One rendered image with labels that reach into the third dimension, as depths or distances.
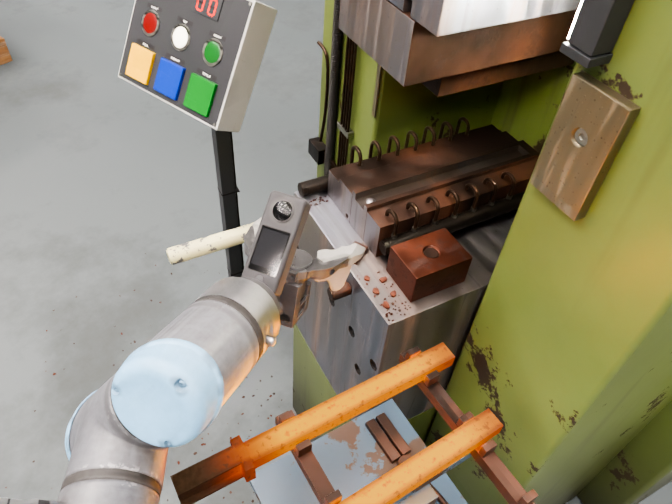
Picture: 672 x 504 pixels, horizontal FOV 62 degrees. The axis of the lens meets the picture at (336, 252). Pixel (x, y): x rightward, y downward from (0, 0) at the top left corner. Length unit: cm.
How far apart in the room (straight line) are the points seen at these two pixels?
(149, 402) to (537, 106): 105
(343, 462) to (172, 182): 189
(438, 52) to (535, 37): 18
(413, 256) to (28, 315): 164
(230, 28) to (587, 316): 89
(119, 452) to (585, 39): 65
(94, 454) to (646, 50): 70
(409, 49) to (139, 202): 196
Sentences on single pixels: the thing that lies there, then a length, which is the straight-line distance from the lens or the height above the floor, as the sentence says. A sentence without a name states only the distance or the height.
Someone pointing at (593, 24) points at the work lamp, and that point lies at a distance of 72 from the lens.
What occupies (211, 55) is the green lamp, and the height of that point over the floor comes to 109.
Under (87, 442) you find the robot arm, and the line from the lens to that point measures 60.
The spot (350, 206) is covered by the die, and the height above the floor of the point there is 96.
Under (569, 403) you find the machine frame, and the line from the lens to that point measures 100.
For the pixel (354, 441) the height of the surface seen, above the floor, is 72.
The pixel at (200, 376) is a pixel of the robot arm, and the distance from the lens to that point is 50.
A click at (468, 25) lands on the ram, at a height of 137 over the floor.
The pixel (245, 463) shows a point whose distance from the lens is 74.
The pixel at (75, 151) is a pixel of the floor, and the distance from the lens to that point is 299.
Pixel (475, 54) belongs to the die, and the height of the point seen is 130.
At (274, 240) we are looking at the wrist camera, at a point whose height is 123.
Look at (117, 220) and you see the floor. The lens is 255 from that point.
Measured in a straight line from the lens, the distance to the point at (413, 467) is 75.
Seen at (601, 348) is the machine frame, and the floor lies 103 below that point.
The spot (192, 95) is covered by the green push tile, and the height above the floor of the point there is 100.
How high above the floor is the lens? 168
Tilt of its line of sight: 46 degrees down
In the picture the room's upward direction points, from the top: 5 degrees clockwise
